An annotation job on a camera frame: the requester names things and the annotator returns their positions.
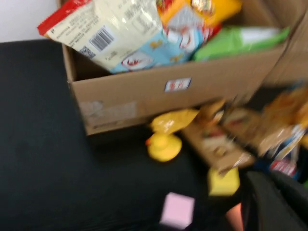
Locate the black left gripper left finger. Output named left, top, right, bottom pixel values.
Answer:
left=241, top=171, right=308, bottom=231

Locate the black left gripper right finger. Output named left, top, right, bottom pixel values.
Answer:
left=271, top=171, right=308, bottom=218

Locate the small yellow foil packet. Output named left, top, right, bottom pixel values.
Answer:
left=151, top=109, right=200, bottom=134

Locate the red white shrimp cracker bag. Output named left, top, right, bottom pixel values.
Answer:
left=37, top=0, right=222, bottom=74

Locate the black blue snack packet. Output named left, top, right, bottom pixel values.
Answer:
left=254, top=154, right=304, bottom=179

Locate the small orange black snack packet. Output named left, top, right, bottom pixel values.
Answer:
left=199, top=99, right=227, bottom=121

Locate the green snack bag white label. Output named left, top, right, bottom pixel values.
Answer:
left=193, top=26, right=291, bottom=61

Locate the orange potato fries snack bag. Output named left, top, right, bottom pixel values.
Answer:
left=166, top=0, right=243, bottom=37
left=156, top=0, right=193, bottom=27

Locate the orange foam cube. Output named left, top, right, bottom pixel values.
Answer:
left=225, top=203, right=244, bottom=231

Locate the yellow foam cube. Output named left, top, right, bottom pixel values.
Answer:
left=207, top=167, right=241, bottom=197

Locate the brown wafer bar wrapper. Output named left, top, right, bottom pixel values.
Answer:
left=182, top=119, right=256, bottom=174
left=223, top=107, right=277, bottom=156

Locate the pink foam cube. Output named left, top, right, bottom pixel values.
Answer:
left=159, top=192, right=196, bottom=230

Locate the yellow rubber duck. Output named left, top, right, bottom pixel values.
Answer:
left=145, top=132, right=183, bottom=162

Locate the cardboard box with clear tape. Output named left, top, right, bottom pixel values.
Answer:
left=263, top=0, right=308, bottom=85

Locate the cardboard box with F2 print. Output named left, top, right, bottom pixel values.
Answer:
left=57, top=0, right=304, bottom=136

